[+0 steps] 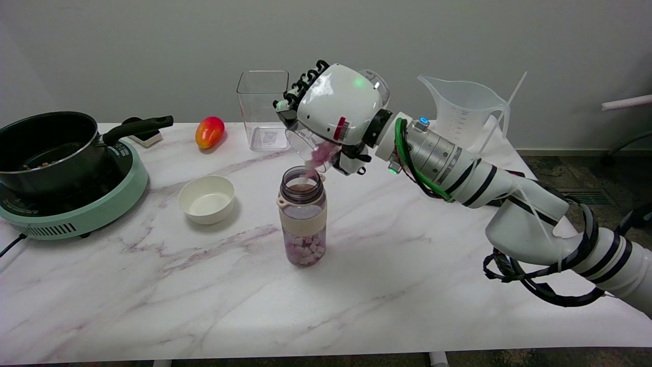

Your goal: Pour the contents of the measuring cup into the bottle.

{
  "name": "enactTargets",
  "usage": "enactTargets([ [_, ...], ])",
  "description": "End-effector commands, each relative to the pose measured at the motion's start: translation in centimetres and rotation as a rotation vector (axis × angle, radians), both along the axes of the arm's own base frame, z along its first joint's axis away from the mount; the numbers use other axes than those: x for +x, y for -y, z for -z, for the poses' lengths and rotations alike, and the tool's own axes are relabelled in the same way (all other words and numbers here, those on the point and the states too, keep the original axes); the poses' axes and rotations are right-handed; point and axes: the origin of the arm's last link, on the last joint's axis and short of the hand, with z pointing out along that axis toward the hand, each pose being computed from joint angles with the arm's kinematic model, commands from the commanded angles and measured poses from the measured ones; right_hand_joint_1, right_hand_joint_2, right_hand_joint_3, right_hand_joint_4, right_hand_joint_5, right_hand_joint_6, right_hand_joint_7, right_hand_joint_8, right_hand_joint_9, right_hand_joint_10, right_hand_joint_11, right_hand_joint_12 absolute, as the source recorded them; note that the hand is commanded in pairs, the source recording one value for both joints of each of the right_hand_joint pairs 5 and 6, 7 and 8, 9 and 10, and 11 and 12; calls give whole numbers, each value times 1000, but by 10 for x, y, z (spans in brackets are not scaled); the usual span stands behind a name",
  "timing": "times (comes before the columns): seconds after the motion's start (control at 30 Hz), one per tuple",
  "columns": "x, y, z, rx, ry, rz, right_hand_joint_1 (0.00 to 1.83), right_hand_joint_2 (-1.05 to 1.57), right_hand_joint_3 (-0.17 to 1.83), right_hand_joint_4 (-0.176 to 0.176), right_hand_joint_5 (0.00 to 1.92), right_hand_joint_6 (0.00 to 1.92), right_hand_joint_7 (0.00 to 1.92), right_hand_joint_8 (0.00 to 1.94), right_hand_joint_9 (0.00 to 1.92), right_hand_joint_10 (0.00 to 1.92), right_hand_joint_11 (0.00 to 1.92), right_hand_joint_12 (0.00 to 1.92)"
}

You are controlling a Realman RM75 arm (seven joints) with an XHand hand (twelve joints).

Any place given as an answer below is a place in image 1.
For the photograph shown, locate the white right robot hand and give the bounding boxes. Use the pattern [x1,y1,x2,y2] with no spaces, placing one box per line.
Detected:
[273,60,394,177]

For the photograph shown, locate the pink white cubes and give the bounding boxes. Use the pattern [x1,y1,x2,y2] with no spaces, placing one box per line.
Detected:
[284,232,327,267]
[304,141,339,180]

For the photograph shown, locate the clear bottle with beige band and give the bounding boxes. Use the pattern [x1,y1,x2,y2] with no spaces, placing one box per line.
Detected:
[277,166,328,268]

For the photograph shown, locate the large translucent measuring jug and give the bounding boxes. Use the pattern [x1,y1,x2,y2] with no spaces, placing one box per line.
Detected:
[417,75,511,153]

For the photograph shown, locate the pink white cubes in bottle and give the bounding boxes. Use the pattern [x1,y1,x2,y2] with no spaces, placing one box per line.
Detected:
[284,232,327,267]

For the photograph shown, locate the clear square plastic container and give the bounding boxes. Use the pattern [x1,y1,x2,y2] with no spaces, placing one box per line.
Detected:
[236,70,292,152]

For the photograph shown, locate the red yellow mango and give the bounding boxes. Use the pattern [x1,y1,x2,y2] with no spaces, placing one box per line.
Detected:
[195,116,226,150]

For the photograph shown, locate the white round bowl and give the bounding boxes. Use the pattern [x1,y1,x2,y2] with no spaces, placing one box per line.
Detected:
[177,175,236,226]

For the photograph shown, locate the white power adapter with plug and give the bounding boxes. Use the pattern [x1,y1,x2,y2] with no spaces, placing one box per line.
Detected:
[122,117,164,149]

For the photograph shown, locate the floor vent grille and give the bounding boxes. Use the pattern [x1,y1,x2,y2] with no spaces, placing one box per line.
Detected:
[544,188,592,206]

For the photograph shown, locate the green induction cooker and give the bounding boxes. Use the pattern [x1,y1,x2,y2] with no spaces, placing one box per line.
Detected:
[0,139,150,241]

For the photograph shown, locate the white pipe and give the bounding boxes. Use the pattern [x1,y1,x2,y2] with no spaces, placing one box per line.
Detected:
[601,94,652,112]

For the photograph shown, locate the green robot cable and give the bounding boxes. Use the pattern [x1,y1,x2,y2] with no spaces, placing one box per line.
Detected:
[394,118,455,202]

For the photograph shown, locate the black pot with handle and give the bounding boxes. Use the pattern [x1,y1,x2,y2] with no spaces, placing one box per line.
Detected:
[0,111,174,197]

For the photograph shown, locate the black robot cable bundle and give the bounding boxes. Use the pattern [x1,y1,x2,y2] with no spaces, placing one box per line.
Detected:
[482,183,652,308]

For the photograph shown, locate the black cooker power cord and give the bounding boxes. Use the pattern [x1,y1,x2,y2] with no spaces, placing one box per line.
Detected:
[0,233,27,258]

